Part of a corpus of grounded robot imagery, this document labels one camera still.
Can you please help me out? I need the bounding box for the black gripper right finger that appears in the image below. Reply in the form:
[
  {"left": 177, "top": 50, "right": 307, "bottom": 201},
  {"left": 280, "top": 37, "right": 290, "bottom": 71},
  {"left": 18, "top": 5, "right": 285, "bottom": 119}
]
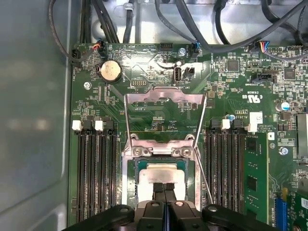
[{"left": 166, "top": 182, "right": 280, "bottom": 231}]

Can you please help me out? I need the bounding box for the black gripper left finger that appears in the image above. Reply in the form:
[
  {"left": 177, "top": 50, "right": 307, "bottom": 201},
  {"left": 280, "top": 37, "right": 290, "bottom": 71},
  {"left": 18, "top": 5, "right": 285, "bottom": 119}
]
[{"left": 61, "top": 182, "right": 167, "bottom": 231}]

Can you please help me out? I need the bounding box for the metal locking lever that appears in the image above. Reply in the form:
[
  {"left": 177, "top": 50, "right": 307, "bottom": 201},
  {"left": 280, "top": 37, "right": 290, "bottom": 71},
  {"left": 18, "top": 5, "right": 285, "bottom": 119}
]
[{"left": 193, "top": 145, "right": 215, "bottom": 206}]

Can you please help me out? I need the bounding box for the silver CPU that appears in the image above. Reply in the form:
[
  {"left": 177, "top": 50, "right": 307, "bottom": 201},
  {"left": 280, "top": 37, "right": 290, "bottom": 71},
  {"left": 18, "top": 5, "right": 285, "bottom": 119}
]
[{"left": 134, "top": 160, "right": 190, "bottom": 202}]

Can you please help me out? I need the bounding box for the metal socket cover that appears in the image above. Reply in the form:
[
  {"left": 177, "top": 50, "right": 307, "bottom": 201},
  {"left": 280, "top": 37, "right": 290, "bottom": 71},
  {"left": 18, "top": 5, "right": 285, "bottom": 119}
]
[{"left": 123, "top": 86, "right": 208, "bottom": 156}]

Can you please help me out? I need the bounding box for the CPU socket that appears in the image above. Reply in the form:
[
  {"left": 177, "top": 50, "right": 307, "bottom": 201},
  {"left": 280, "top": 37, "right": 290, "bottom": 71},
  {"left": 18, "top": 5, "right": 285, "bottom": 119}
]
[{"left": 121, "top": 144, "right": 203, "bottom": 214}]

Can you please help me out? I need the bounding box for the blue expansion slot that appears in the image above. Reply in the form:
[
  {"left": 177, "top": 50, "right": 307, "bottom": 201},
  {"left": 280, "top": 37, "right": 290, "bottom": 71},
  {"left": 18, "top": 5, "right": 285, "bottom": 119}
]
[{"left": 276, "top": 196, "right": 288, "bottom": 231}]

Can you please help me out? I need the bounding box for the green RAM stick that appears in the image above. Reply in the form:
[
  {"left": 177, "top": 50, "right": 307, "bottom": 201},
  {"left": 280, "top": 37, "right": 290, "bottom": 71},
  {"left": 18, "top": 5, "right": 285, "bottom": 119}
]
[{"left": 244, "top": 131, "right": 270, "bottom": 224}]

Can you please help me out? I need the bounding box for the internal USB port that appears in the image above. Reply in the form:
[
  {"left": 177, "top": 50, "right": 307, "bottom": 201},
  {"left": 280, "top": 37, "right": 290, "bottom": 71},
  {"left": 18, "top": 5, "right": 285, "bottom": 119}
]
[{"left": 173, "top": 60, "right": 185, "bottom": 87}]

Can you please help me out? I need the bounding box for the silver chipset heatsink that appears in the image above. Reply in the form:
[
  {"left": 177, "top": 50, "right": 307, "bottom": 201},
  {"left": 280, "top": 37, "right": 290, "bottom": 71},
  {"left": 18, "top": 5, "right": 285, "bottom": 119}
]
[{"left": 296, "top": 113, "right": 308, "bottom": 157}]

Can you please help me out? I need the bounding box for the green motherboard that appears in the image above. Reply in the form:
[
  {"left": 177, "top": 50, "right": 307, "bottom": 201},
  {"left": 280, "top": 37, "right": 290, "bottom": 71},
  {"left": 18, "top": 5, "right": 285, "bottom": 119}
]
[{"left": 68, "top": 42, "right": 308, "bottom": 231}]

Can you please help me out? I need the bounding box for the silver blue capacitor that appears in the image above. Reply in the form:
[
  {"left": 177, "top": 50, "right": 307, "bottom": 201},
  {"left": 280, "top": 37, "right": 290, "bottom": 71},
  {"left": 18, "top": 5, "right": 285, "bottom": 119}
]
[{"left": 276, "top": 101, "right": 291, "bottom": 113}]

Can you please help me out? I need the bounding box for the silver coin battery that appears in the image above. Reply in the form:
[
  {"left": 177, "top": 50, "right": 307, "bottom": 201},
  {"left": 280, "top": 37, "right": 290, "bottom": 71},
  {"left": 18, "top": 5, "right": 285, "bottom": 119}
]
[{"left": 99, "top": 59, "right": 123, "bottom": 84}]

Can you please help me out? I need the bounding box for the black PC case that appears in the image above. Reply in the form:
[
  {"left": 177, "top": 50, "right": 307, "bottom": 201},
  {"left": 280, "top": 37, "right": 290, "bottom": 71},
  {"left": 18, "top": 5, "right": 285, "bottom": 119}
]
[{"left": 0, "top": 0, "right": 308, "bottom": 231}]

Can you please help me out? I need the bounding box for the black cable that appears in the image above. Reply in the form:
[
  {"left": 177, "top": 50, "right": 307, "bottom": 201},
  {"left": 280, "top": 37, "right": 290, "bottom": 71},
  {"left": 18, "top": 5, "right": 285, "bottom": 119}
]
[
  {"left": 92, "top": 0, "right": 120, "bottom": 44},
  {"left": 177, "top": 0, "right": 308, "bottom": 54},
  {"left": 80, "top": 0, "right": 92, "bottom": 44},
  {"left": 214, "top": 0, "right": 244, "bottom": 46},
  {"left": 122, "top": 0, "right": 136, "bottom": 44}
]

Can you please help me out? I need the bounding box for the thin black fan wire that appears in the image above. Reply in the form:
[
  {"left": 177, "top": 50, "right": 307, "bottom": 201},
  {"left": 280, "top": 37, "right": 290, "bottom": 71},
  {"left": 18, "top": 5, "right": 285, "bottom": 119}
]
[{"left": 47, "top": 0, "right": 81, "bottom": 67}]

